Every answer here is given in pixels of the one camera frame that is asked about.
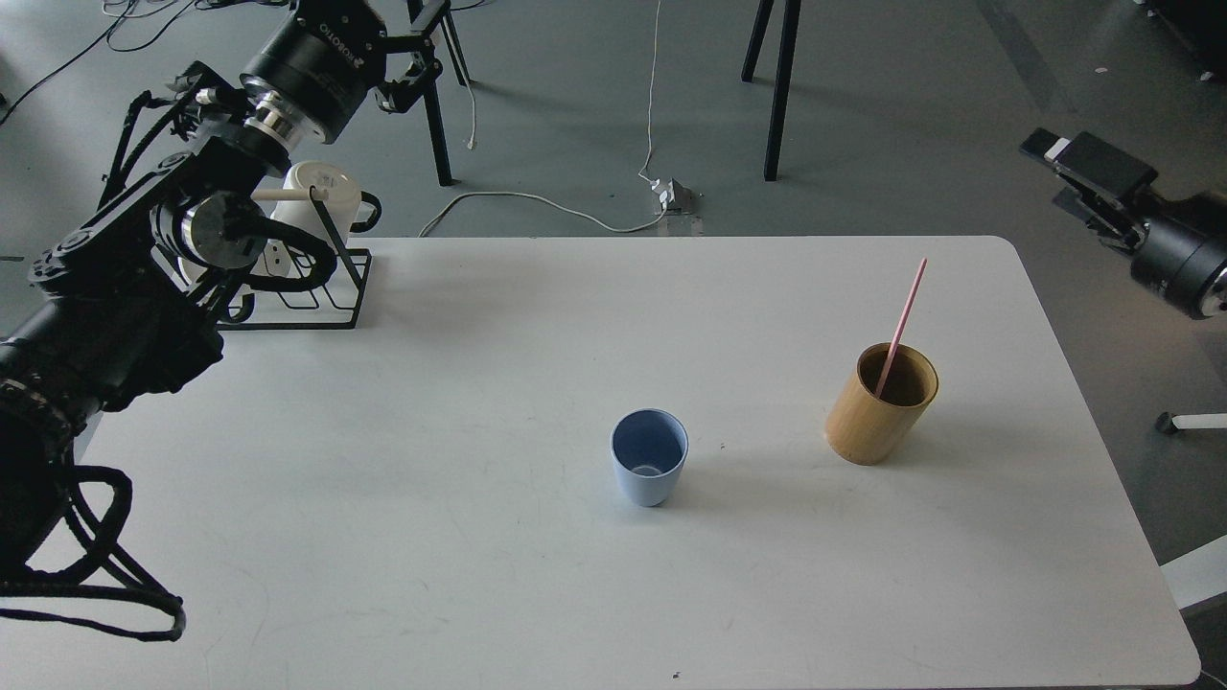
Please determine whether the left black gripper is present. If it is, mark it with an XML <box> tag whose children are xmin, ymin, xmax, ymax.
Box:
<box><xmin>240</xmin><ymin>1</ymin><xmax>452</xmax><ymax>144</ymax></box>

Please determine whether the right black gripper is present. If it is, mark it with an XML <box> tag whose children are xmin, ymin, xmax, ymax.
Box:
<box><xmin>1018</xmin><ymin>126</ymin><xmax>1158</xmax><ymax>255</ymax></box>

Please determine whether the blue plastic cup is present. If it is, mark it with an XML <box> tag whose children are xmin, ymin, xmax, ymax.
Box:
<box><xmin>610</xmin><ymin>409</ymin><xmax>690</xmax><ymax>507</ymax></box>

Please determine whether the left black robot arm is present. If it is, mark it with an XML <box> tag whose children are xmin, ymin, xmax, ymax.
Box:
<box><xmin>2</xmin><ymin>1</ymin><xmax>452</xmax><ymax>642</ymax></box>

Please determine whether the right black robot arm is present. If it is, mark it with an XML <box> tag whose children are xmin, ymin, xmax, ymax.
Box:
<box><xmin>1018</xmin><ymin>129</ymin><xmax>1226</xmax><ymax>320</ymax></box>

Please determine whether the black table leg left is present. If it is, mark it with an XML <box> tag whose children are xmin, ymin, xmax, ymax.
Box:
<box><xmin>425</xmin><ymin>11</ymin><xmax>472</xmax><ymax>187</ymax></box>

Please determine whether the black table leg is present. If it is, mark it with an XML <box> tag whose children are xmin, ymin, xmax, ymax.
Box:
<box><xmin>740</xmin><ymin>1</ymin><xmax>802</xmax><ymax>182</ymax></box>
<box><xmin>425</xmin><ymin>11</ymin><xmax>472</xmax><ymax>187</ymax></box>

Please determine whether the pink chopstick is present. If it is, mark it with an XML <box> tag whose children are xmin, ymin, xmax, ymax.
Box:
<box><xmin>872</xmin><ymin>257</ymin><xmax>929</xmax><ymax>399</ymax></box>

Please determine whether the white power plug adapter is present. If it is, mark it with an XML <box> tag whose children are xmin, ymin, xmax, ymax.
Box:
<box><xmin>650</xmin><ymin>178</ymin><xmax>703</xmax><ymax>237</ymax></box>

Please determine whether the bamboo cylinder holder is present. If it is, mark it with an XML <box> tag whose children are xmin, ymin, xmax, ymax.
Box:
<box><xmin>825</xmin><ymin>343</ymin><xmax>939</xmax><ymax>467</ymax></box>

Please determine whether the black table leg right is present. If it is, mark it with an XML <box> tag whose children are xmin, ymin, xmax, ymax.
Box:
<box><xmin>740</xmin><ymin>1</ymin><xmax>802</xmax><ymax>182</ymax></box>

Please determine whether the black wire mug rack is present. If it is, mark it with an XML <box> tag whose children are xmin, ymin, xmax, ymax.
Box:
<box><xmin>216</xmin><ymin>187</ymin><xmax>374</xmax><ymax>331</ymax></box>

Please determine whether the white cable on floor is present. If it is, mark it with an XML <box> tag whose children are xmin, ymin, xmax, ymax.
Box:
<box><xmin>418</xmin><ymin>0</ymin><xmax>672</xmax><ymax>238</ymax></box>

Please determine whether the black cable on floor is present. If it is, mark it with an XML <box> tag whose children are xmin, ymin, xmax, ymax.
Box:
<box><xmin>0</xmin><ymin>0</ymin><xmax>290</xmax><ymax>126</ymax></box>

